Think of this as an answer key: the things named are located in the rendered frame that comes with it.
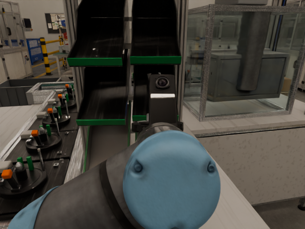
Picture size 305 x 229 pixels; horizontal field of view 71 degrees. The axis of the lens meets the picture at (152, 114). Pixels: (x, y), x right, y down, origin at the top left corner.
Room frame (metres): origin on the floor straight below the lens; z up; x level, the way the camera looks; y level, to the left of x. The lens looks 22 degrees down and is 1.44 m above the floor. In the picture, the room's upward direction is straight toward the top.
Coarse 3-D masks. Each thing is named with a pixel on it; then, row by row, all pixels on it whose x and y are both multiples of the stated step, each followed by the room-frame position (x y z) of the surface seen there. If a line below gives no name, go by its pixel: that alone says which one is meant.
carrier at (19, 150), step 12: (24, 132) 0.88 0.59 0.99; (48, 132) 0.85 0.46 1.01; (60, 132) 0.92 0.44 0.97; (72, 132) 0.92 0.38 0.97; (24, 144) 0.81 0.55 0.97; (36, 144) 0.77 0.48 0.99; (48, 144) 0.77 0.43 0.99; (60, 144) 0.81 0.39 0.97; (72, 144) 0.81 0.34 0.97; (12, 156) 0.72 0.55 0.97; (24, 156) 0.72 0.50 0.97; (36, 156) 0.72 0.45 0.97; (48, 156) 0.72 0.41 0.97; (60, 156) 0.72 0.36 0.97
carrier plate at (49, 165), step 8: (56, 160) 0.69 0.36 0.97; (64, 160) 0.69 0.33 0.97; (48, 168) 0.64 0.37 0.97; (56, 168) 0.64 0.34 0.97; (64, 168) 0.64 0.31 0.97; (0, 176) 0.59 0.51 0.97; (48, 176) 0.59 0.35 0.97; (56, 176) 0.59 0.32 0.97; (64, 176) 0.60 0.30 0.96; (48, 184) 0.55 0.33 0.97; (56, 184) 0.55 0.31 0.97; (40, 192) 0.52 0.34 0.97; (0, 200) 0.49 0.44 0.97; (8, 200) 0.49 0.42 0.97; (16, 200) 0.49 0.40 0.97; (24, 200) 0.49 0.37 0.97; (32, 200) 0.49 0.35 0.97; (0, 208) 0.46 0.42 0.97; (8, 208) 0.46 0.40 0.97; (16, 208) 0.46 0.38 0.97
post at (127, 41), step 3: (129, 33) 1.70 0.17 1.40; (126, 36) 1.71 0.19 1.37; (129, 36) 1.70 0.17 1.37; (126, 39) 1.71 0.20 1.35; (129, 39) 1.70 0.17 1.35; (126, 42) 1.71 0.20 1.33; (129, 42) 1.70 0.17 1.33; (129, 51) 1.70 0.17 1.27; (129, 81) 1.69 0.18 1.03; (129, 84) 1.69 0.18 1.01; (129, 87) 1.69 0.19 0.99; (129, 90) 1.71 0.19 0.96; (129, 93) 1.71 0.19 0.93
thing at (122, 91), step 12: (84, 72) 0.64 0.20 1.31; (96, 72) 0.75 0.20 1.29; (108, 72) 0.75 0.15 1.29; (120, 72) 0.75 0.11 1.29; (84, 84) 0.63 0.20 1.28; (96, 84) 0.69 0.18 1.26; (108, 84) 0.69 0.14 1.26; (120, 84) 0.69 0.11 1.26; (84, 96) 0.61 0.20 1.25; (96, 96) 0.64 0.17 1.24; (108, 96) 0.64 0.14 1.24; (120, 96) 0.64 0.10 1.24; (84, 108) 0.59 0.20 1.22; (96, 108) 0.59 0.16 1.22; (108, 108) 0.59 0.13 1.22; (120, 108) 0.59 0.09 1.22; (84, 120) 0.52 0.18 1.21; (96, 120) 0.52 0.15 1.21; (108, 120) 0.53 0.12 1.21; (120, 120) 0.53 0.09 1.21
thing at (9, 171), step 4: (8, 168) 0.51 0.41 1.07; (12, 168) 0.51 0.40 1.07; (4, 172) 0.48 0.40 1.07; (8, 172) 0.48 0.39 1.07; (12, 172) 0.50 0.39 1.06; (4, 176) 0.48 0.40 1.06; (8, 176) 0.48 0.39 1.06; (12, 176) 0.50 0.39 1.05; (8, 180) 0.49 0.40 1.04; (12, 180) 0.49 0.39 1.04; (12, 184) 0.50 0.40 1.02; (16, 184) 0.50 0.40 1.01; (12, 188) 0.50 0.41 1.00; (16, 188) 0.50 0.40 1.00
